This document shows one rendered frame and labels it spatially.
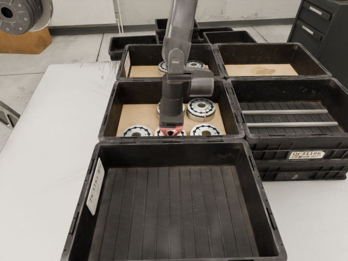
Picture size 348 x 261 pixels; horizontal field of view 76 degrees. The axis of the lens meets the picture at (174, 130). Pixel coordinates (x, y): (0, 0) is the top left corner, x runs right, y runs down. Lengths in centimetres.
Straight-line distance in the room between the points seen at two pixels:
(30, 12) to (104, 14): 286
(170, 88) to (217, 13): 351
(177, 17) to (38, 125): 80
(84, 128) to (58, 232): 44
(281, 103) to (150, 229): 68
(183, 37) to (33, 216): 67
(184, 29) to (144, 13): 331
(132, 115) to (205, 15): 328
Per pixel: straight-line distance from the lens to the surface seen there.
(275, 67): 121
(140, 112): 84
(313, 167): 85
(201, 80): 57
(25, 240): 82
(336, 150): 81
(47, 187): 88
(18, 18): 95
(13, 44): 373
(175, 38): 53
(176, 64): 53
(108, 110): 71
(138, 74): 106
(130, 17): 386
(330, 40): 222
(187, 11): 54
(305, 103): 102
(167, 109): 59
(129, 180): 65
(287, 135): 67
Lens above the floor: 136
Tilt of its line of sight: 45 degrees down
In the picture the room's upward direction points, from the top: straight up
